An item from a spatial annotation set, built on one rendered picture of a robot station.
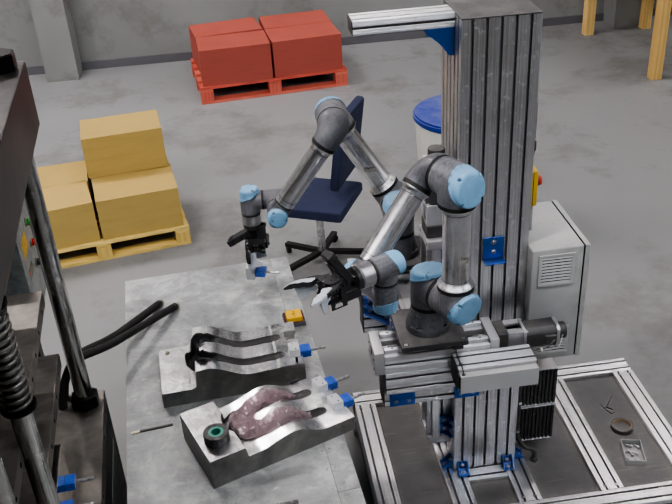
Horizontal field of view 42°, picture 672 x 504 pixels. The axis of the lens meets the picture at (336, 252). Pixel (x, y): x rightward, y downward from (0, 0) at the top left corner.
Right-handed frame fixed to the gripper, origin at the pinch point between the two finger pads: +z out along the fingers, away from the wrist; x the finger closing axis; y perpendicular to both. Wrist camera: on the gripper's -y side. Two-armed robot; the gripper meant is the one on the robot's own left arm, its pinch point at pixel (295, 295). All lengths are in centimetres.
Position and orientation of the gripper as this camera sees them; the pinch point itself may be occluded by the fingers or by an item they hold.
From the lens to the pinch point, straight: 242.7
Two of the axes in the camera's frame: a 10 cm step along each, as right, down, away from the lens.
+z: -8.3, 3.2, -4.5
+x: -5.4, -2.8, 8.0
